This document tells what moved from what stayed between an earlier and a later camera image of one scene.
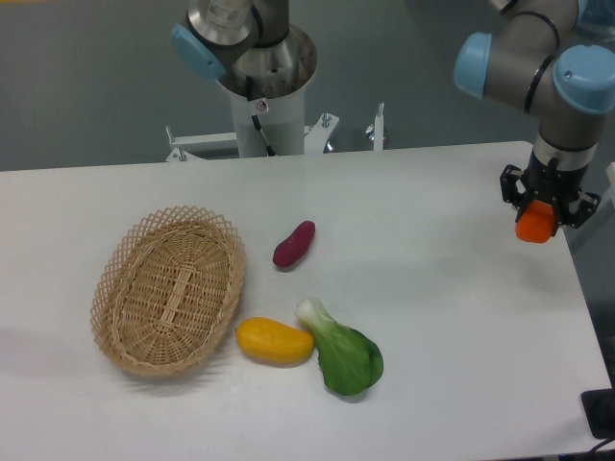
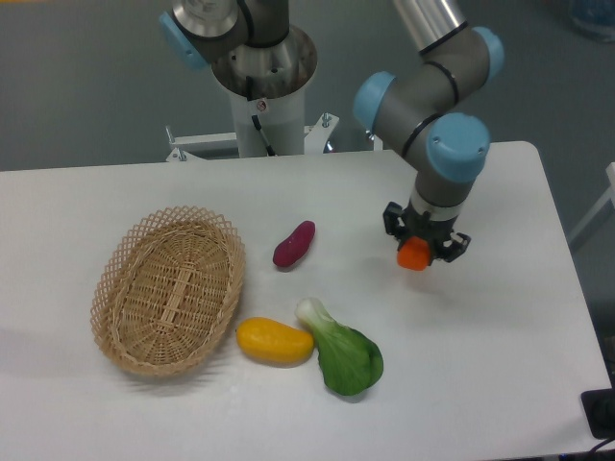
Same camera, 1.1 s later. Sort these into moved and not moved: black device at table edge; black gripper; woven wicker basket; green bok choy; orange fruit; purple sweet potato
Moved: black gripper; orange fruit
Not moved: black device at table edge; green bok choy; purple sweet potato; woven wicker basket
